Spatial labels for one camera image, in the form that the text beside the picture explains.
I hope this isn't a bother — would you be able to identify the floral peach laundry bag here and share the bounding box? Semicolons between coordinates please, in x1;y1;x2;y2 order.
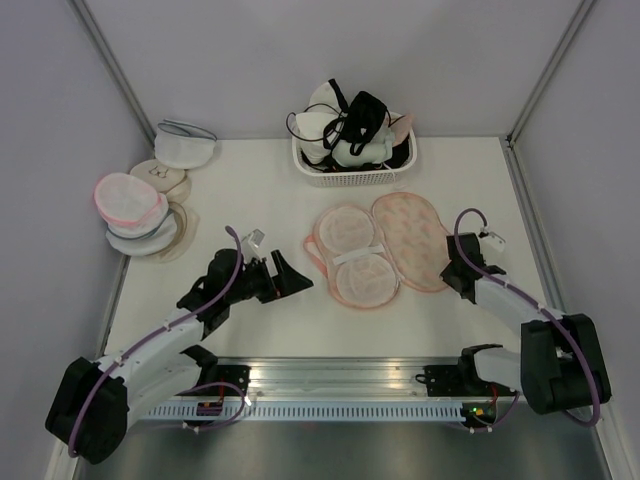
303;192;449;310

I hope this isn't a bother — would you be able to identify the black bra in basket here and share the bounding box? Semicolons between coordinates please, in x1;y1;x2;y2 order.
341;91;388;156

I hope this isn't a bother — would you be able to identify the beige flat laundry bag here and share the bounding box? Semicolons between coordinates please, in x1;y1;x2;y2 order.
147;202;200;263

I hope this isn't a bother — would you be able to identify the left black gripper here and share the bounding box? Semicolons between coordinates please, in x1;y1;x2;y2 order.
226;251;312;305

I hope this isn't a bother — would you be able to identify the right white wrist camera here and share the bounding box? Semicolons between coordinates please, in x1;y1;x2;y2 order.
478;228;506;254

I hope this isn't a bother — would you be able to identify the left aluminium frame post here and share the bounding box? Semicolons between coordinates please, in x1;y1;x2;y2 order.
67;0;155;147

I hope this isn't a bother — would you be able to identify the white mesh bag blue trim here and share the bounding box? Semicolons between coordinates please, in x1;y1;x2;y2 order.
154;119;217;170

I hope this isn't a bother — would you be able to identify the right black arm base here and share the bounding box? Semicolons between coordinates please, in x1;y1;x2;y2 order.
414;365;515;398

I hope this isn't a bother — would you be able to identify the pink trimmed mesh bag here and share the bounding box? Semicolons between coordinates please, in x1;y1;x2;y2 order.
93;173;161;227

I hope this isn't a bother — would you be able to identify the aluminium front rail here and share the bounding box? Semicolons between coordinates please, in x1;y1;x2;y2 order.
174;355;526;401

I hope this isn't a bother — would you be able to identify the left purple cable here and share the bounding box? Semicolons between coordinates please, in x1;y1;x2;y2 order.
67;224;245;459

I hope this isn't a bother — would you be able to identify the right aluminium side rail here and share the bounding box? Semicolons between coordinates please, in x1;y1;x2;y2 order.
499;136;573;313

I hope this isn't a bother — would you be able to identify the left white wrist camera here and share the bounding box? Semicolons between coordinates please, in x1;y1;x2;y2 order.
241;229;265;263

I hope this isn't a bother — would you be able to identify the white garment in basket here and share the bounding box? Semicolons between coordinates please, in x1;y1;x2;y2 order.
299;127;396;169

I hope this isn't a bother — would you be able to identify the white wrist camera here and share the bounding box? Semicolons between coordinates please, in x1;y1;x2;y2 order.
478;228;506;254
241;229;265;263

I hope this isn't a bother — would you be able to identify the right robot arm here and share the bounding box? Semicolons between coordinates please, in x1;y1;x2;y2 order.
441;233;611;426

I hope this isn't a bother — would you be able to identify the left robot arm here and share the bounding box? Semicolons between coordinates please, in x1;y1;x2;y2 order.
45;249;314;464

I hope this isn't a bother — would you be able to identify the beige round laundry bag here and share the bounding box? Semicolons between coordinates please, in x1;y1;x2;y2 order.
129;159;192;204

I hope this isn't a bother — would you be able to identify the grey trimmed mesh bag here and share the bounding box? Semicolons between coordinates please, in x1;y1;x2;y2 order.
105;209;178;257

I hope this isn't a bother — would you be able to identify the right aluminium frame post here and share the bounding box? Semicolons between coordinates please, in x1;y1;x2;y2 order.
504;0;599;149

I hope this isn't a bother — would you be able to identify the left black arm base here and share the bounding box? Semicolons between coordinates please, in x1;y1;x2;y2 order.
196;365;251;397

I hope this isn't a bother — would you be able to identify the white slotted cable duct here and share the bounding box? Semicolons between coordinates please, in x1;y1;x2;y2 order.
143;400;465;423

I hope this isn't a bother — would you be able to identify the aluminium frame post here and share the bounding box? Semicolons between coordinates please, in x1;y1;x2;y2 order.
504;0;599;149
67;0;155;147

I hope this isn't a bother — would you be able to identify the pink garment in basket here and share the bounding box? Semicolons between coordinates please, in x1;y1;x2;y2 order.
390;114;414;147

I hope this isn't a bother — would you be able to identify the white plastic laundry basket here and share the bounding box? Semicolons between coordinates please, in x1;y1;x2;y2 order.
291;112;417;187

